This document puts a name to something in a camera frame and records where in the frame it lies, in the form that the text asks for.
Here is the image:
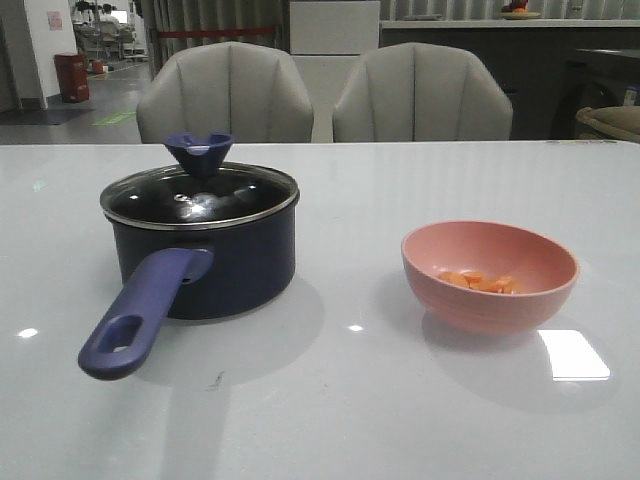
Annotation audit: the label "white cabinet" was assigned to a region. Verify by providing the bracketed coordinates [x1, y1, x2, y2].
[289, 1, 380, 143]

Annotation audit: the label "pink bowl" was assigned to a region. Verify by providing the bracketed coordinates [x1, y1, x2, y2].
[401, 220, 579, 335]

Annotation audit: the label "glass lid with blue knob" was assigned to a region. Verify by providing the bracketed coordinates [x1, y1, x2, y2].
[100, 132, 299, 231]

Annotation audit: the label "red trash bin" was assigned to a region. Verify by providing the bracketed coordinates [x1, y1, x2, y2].
[54, 53, 90, 103]

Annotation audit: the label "beige cushion seat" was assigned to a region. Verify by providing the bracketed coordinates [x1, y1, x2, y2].
[575, 106, 640, 143]

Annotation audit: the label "right beige chair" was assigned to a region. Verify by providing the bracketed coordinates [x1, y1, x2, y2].
[332, 42, 513, 143]

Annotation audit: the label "dark counter with white top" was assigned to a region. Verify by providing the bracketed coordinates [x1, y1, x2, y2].
[380, 19, 639, 140]

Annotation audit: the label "orange ham slices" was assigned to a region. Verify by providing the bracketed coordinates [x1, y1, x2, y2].
[437, 270, 521, 295]

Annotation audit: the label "beige chair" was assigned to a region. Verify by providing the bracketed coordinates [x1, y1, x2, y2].
[332, 42, 513, 143]
[136, 42, 314, 143]

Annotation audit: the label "dark blue saucepan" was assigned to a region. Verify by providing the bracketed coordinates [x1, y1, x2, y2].
[78, 205, 296, 380]

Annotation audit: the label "left beige chair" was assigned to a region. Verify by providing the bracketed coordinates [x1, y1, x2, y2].
[136, 42, 314, 143]

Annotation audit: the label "fruit plate on counter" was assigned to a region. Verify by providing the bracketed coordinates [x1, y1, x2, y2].
[500, 0, 541, 20]

